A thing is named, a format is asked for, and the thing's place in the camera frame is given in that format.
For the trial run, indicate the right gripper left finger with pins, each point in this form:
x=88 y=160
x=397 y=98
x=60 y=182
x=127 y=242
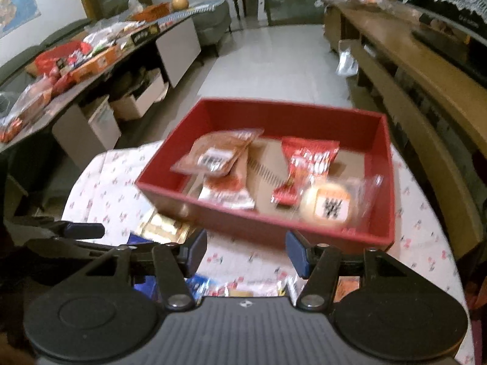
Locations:
x=173 y=264

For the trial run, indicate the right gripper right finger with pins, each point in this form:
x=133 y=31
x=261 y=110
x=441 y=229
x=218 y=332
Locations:
x=319 y=266

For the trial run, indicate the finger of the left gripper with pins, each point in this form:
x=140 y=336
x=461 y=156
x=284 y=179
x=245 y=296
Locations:
x=46 y=227

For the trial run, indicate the blue white cartoon snack packet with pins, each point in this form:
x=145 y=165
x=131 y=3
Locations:
x=199 y=286

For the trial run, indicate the gold foil snack packet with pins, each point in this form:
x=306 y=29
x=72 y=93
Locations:
x=164 y=230

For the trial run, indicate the white green seaweed snack packet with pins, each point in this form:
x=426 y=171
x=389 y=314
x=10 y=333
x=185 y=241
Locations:
x=289 y=285

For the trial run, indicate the round bun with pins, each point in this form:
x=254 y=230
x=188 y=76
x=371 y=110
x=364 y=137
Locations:
x=338 y=203

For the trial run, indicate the white spicy strip packet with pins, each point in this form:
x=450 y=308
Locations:
x=227 y=191

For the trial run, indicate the red orange snack packet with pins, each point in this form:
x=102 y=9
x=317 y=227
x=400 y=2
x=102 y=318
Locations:
x=305 y=158

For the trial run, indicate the clear packet brown tofu snack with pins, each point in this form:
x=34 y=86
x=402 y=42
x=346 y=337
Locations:
x=215 y=153

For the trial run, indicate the long side table with snacks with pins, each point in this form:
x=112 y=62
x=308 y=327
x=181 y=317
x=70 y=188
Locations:
x=47 y=106

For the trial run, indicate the cherry print tablecloth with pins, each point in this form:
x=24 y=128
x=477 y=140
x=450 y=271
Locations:
x=106 y=193

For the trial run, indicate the red cardboard box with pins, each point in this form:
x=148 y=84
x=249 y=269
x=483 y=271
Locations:
x=365 y=152

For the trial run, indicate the white storage box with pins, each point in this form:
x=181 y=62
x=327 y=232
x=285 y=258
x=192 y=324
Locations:
x=136 y=92

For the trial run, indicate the grey sofa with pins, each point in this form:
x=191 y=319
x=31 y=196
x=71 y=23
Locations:
x=211 y=20

